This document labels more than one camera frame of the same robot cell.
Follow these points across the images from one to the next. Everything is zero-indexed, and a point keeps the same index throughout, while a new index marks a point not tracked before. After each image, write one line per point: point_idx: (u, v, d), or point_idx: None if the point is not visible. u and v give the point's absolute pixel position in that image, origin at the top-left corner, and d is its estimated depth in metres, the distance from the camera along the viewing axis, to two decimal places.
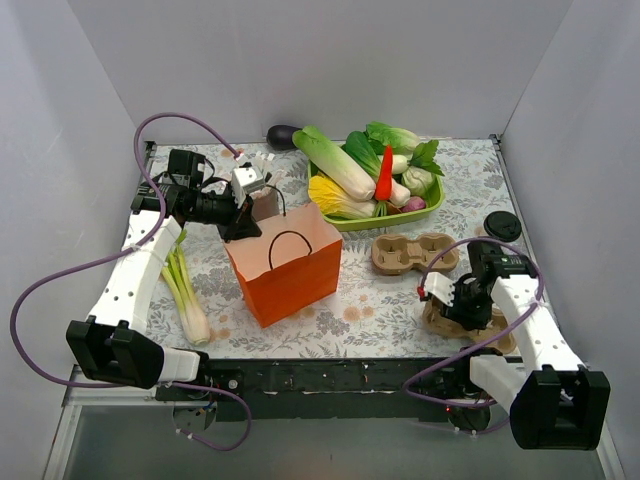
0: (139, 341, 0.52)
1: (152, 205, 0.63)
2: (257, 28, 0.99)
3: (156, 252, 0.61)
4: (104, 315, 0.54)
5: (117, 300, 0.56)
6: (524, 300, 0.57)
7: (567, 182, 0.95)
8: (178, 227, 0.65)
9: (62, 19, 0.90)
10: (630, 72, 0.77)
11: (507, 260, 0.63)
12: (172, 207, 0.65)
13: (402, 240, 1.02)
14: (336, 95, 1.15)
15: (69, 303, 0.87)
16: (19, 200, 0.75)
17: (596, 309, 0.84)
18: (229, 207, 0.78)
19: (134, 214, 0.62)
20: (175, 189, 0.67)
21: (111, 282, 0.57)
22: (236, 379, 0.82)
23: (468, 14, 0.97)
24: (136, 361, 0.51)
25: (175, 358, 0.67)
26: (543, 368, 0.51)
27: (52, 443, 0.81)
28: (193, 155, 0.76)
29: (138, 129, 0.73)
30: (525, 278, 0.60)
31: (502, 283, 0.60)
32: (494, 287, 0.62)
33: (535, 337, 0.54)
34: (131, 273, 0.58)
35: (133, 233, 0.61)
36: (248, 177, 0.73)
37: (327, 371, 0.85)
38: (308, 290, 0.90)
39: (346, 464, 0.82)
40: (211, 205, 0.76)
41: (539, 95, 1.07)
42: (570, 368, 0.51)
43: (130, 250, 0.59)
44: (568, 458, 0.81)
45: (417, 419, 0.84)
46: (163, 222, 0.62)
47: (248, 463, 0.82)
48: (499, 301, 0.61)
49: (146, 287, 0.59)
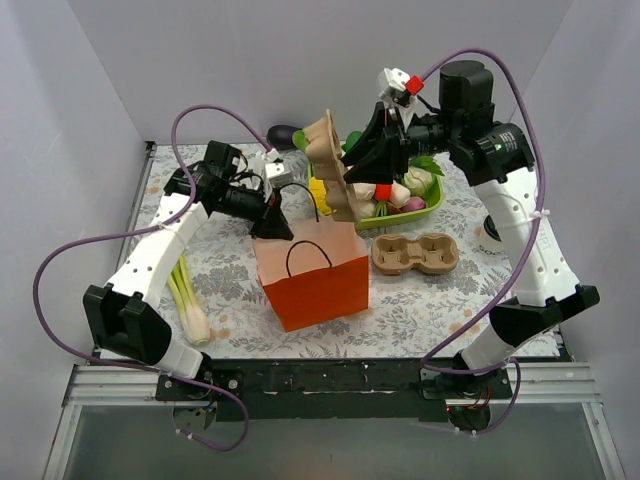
0: (150, 316, 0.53)
1: (183, 191, 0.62)
2: (257, 28, 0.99)
3: (180, 234, 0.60)
4: (121, 285, 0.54)
5: (135, 272, 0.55)
6: (524, 215, 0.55)
7: (566, 182, 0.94)
8: (204, 214, 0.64)
9: (62, 19, 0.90)
10: (630, 71, 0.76)
11: (502, 145, 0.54)
12: (201, 193, 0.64)
13: (402, 240, 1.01)
14: (337, 94, 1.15)
15: (69, 303, 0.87)
16: (18, 200, 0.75)
17: (598, 310, 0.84)
18: (256, 201, 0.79)
19: (165, 196, 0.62)
20: (207, 177, 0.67)
21: (133, 254, 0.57)
22: (236, 379, 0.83)
23: (468, 14, 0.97)
24: (145, 333, 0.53)
25: (179, 348, 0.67)
26: (547, 303, 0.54)
27: (52, 443, 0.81)
28: (228, 147, 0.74)
29: (172, 127, 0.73)
30: (523, 175, 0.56)
31: (500, 190, 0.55)
32: (486, 188, 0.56)
33: (538, 264, 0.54)
34: (154, 247, 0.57)
35: (161, 213, 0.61)
36: (276, 170, 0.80)
37: (327, 371, 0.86)
38: (327, 303, 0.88)
39: (346, 464, 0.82)
40: (238, 197, 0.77)
41: (539, 95, 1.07)
42: (568, 292, 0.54)
43: (157, 227, 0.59)
44: (568, 458, 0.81)
45: (417, 419, 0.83)
46: (192, 205, 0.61)
47: (248, 463, 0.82)
48: (492, 203, 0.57)
49: (165, 265, 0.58)
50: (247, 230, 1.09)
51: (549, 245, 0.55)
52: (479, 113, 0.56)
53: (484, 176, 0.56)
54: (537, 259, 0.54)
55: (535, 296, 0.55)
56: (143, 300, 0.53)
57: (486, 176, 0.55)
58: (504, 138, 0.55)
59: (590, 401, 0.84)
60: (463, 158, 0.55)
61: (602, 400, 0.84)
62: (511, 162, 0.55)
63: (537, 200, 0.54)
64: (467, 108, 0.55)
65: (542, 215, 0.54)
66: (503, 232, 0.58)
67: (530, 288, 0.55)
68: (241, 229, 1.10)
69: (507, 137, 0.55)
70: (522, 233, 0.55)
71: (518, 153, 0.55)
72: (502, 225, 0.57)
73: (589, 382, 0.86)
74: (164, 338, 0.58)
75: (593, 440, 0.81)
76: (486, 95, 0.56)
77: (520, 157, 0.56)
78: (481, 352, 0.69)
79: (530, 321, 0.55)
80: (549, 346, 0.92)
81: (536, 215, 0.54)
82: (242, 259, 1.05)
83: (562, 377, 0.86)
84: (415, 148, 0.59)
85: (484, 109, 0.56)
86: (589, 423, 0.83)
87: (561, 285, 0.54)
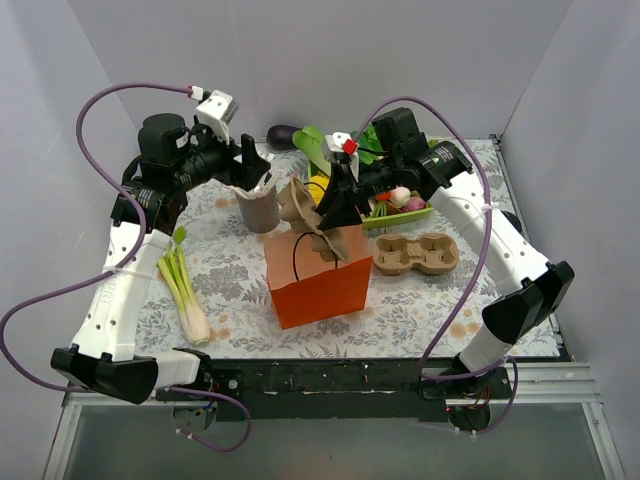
0: (125, 374, 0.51)
1: (132, 219, 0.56)
2: (256, 27, 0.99)
3: (139, 271, 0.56)
4: (87, 345, 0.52)
5: (99, 329, 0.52)
6: (476, 211, 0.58)
7: (566, 183, 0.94)
8: (165, 238, 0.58)
9: (62, 20, 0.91)
10: (629, 71, 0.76)
11: (440, 158, 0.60)
12: (155, 217, 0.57)
13: (402, 240, 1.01)
14: (336, 94, 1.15)
15: (67, 303, 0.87)
16: (19, 199, 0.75)
17: (598, 310, 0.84)
18: (219, 150, 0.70)
19: (115, 227, 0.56)
20: (157, 195, 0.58)
21: (93, 307, 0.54)
22: (236, 379, 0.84)
23: (468, 14, 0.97)
24: (121, 388, 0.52)
25: (173, 365, 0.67)
26: (523, 284, 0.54)
27: (52, 442, 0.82)
28: (166, 133, 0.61)
29: (78, 117, 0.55)
30: (466, 178, 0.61)
31: (449, 194, 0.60)
32: (436, 199, 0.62)
33: (503, 250, 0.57)
34: (113, 298, 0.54)
35: (115, 250, 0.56)
36: (218, 105, 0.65)
37: (327, 371, 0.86)
38: (328, 307, 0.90)
39: (346, 465, 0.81)
40: (201, 160, 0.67)
41: (538, 95, 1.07)
42: (540, 270, 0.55)
43: (110, 273, 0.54)
44: (569, 458, 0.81)
45: (417, 419, 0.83)
46: (145, 237, 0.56)
47: (248, 463, 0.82)
48: (447, 211, 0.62)
49: (132, 311, 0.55)
50: (247, 230, 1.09)
51: (507, 232, 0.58)
52: (412, 141, 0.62)
53: (431, 190, 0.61)
54: (499, 246, 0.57)
55: (512, 282, 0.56)
56: (114, 361, 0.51)
57: (432, 191, 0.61)
58: (439, 154, 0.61)
59: (590, 401, 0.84)
60: (411, 180, 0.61)
61: (602, 400, 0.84)
62: (451, 172, 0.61)
63: (484, 196, 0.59)
64: (399, 138, 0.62)
65: (492, 206, 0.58)
66: (466, 233, 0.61)
67: (506, 275, 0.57)
68: (241, 229, 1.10)
69: (442, 152, 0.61)
70: (480, 226, 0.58)
71: (455, 162, 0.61)
72: (462, 227, 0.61)
73: (589, 382, 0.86)
74: (150, 373, 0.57)
75: (593, 440, 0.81)
76: (414, 125, 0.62)
77: (459, 165, 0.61)
78: (479, 353, 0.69)
79: (513, 308, 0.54)
80: (549, 346, 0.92)
81: (486, 207, 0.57)
82: (242, 259, 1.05)
83: (562, 376, 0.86)
84: (371, 190, 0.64)
85: (416, 136, 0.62)
86: (588, 423, 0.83)
87: (532, 266, 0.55)
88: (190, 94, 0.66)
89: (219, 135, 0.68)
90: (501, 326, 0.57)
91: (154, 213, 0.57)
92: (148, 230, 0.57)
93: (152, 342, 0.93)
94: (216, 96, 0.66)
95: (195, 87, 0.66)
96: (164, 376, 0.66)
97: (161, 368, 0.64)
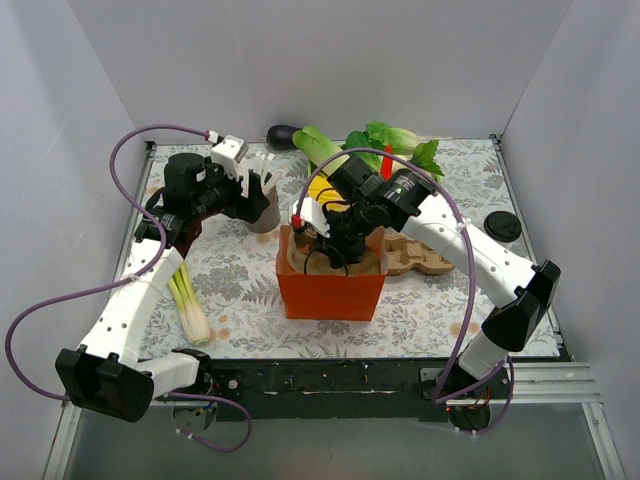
0: (128, 379, 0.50)
1: (155, 234, 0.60)
2: (256, 28, 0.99)
3: (154, 283, 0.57)
4: (94, 346, 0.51)
5: (108, 332, 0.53)
6: (451, 232, 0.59)
7: (567, 183, 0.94)
8: (180, 257, 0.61)
9: (62, 21, 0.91)
10: (628, 72, 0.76)
11: (401, 188, 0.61)
12: (175, 237, 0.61)
13: (402, 240, 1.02)
14: (336, 94, 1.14)
15: (71, 305, 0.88)
16: (18, 200, 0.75)
17: (596, 310, 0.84)
18: (229, 187, 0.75)
19: (136, 242, 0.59)
20: (178, 219, 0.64)
21: (105, 311, 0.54)
22: (236, 379, 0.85)
23: (468, 14, 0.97)
24: (121, 394, 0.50)
25: (171, 373, 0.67)
26: (517, 293, 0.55)
27: (52, 443, 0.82)
28: (188, 169, 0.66)
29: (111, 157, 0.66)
30: (433, 202, 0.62)
31: (420, 222, 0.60)
32: (411, 232, 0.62)
33: (490, 264, 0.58)
34: (126, 303, 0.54)
35: (133, 262, 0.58)
36: (232, 147, 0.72)
37: (327, 371, 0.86)
38: (333, 309, 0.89)
39: (346, 464, 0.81)
40: (213, 194, 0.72)
41: (538, 95, 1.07)
42: (528, 275, 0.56)
43: (128, 279, 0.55)
44: (568, 457, 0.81)
45: (417, 419, 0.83)
46: (164, 252, 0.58)
47: (247, 463, 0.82)
48: (422, 238, 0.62)
49: (141, 320, 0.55)
50: (247, 230, 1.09)
51: (485, 244, 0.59)
52: (370, 181, 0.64)
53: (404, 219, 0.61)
54: (485, 261, 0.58)
55: (506, 293, 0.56)
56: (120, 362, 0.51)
57: (404, 220, 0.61)
58: (401, 183, 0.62)
59: (590, 401, 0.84)
60: (381, 215, 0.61)
61: (602, 400, 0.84)
62: (417, 198, 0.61)
63: (454, 216, 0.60)
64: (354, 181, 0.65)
65: (466, 223, 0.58)
66: (447, 255, 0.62)
67: (497, 289, 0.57)
68: (241, 229, 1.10)
69: (403, 182, 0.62)
70: (459, 246, 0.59)
71: (417, 187, 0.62)
72: (441, 250, 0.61)
73: (589, 382, 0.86)
74: (148, 394, 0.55)
75: (593, 440, 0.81)
76: (365, 168, 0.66)
77: (421, 192, 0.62)
78: (479, 357, 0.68)
79: (513, 320, 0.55)
80: (549, 346, 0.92)
81: (461, 226, 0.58)
82: (242, 259, 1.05)
83: (562, 376, 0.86)
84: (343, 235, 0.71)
85: (372, 177, 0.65)
86: (589, 423, 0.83)
87: (520, 274, 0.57)
88: (206, 136, 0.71)
89: (230, 173, 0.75)
90: (504, 339, 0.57)
91: (174, 234, 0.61)
92: (168, 246, 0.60)
93: (152, 343, 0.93)
94: (229, 139, 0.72)
95: (212, 131, 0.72)
96: (163, 382, 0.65)
97: (161, 371, 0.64)
